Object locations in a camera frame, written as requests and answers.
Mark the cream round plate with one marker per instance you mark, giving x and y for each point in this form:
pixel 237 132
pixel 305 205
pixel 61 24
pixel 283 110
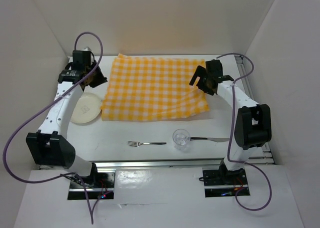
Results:
pixel 87 108

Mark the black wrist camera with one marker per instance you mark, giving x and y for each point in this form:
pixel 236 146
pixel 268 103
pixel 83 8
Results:
pixel 81 59
pixel 214 67

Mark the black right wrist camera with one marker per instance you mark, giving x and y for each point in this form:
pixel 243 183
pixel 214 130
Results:
pixel 214 67

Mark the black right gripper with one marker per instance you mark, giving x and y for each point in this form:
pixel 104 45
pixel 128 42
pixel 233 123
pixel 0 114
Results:
pixel 200 71

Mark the yellow white checkered cloth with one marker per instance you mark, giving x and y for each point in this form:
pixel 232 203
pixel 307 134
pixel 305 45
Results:
pixel 152 89

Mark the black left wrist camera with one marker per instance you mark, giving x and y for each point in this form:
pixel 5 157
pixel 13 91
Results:
pixel 81 59

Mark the aluminium rail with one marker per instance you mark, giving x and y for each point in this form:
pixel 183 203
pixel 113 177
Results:
pixel 252 125
pixel 159 163

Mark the clear plastic cup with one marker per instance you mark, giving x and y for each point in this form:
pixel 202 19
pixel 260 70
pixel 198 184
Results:
pixel 181 139

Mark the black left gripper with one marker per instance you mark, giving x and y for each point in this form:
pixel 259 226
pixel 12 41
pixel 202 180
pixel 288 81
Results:
pixel 100 80

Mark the aluminium right side rail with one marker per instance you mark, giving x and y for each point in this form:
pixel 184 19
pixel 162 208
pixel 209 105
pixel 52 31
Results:
pixel 252 125

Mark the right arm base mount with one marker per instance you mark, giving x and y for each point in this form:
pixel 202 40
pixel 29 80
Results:
pixel 224 183

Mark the silver fork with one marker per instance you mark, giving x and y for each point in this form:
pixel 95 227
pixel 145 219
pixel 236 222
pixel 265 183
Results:
pixel 138 144

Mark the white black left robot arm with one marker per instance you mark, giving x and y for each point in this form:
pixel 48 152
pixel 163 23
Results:
pixel 49 145

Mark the aluminium front rail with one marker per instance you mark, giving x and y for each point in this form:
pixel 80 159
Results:
pixel 159 163

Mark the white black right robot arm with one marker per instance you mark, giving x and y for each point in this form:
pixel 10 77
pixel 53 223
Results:
pixel 226 91

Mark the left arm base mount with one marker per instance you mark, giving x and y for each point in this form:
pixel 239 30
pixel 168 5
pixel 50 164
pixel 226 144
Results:
pixel 102 188

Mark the silver table knife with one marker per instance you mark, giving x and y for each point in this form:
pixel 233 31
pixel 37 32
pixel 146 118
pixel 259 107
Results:
pixel 210 139

